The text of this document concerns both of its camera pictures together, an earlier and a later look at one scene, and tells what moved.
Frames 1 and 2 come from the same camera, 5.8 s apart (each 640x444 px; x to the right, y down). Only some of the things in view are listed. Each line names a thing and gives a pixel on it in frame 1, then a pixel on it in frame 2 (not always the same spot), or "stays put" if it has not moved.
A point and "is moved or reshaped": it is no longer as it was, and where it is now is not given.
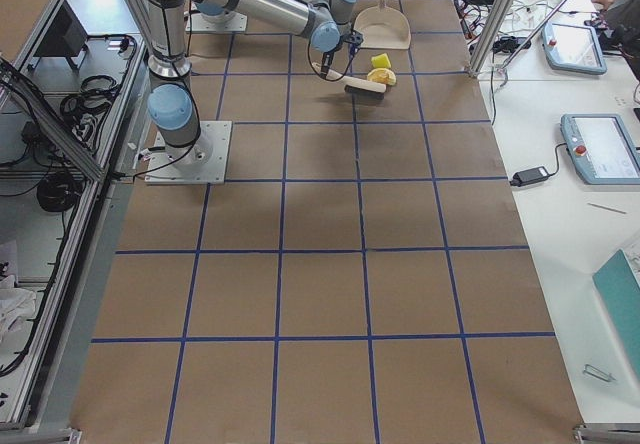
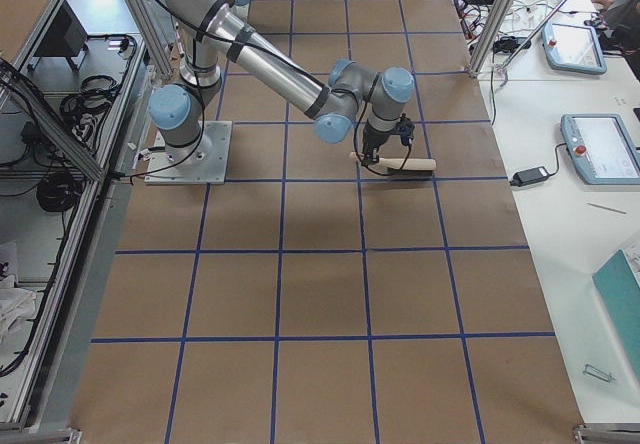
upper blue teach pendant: [575, 48] stays put
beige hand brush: [357, 88] is moved or reshaped
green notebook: [618, 290] stays put
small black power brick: [529, 176] stays put
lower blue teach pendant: [601, 148] stays put
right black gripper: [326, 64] → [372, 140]
